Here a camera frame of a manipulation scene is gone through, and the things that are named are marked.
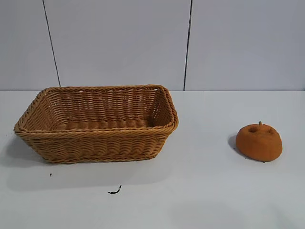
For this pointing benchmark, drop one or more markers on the squashed orange foam fruit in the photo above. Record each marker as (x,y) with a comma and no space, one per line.
(258,144)

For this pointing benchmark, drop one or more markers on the woven wicker rectangular basket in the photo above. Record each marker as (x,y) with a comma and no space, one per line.
(95,143)

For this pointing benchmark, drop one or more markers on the curved black debris scrap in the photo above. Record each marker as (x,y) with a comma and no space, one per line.
(116,191)

